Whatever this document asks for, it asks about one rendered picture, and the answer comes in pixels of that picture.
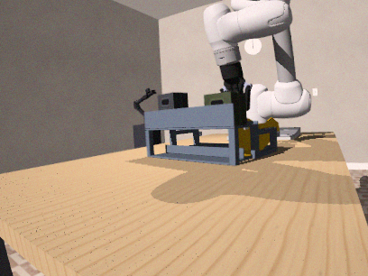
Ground yellow bin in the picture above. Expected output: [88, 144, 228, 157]
[238, 117, 280, 151]

